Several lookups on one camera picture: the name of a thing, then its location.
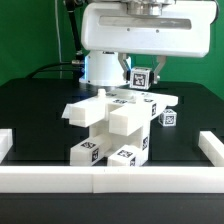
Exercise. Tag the white tagged cube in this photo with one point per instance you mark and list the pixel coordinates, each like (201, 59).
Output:
(139, 78)
(168, 118)

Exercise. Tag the white front fence rail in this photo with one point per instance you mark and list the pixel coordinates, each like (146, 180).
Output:
(65, 179)

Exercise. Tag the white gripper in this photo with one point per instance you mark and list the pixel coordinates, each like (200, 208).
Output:
(183, 29)

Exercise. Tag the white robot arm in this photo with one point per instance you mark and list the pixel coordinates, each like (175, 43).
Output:
(102, 68)

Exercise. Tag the white chair back part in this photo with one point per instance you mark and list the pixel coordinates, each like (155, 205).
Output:
(125, 110)

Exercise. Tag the white left fence rail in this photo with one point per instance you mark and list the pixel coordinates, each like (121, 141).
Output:
(6, 142)

